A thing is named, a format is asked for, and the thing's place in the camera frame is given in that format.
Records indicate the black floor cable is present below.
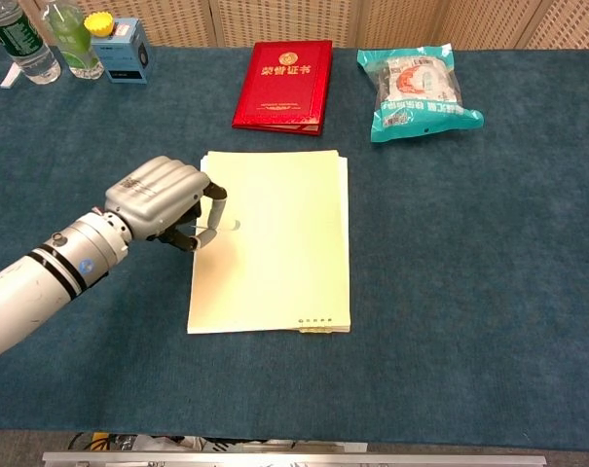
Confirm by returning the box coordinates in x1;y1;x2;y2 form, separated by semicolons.
67;432;96;452

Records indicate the light blue box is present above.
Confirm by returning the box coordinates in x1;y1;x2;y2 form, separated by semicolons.
90;18;155;87

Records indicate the aluminium frame rail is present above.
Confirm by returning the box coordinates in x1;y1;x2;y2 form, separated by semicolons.
41;450;549;467

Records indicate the teal snack bag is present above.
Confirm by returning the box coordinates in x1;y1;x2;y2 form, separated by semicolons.
355;43;486;144

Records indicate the yellow ridged cap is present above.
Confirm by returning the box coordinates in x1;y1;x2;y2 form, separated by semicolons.
82;12;116;39

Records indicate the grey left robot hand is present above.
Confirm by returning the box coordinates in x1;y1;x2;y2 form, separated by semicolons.
103;155;229;253

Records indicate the beige lattice folding screen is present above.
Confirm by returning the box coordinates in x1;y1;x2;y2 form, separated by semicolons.
0;0;589;51

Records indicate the green-tinted glass bottle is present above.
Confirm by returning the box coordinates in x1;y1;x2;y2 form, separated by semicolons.
41;0;106;81

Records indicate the blue felt table cloth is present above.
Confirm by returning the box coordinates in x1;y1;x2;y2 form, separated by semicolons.
0;41;589;438

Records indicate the red certificate book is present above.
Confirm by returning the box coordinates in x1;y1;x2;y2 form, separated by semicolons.
231;39;335;139

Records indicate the stack of cream paper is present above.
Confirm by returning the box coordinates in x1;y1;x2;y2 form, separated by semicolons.
186;149;351;337

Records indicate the clear glass bottle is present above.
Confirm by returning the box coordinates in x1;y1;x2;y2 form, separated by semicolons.
0;0;63;86

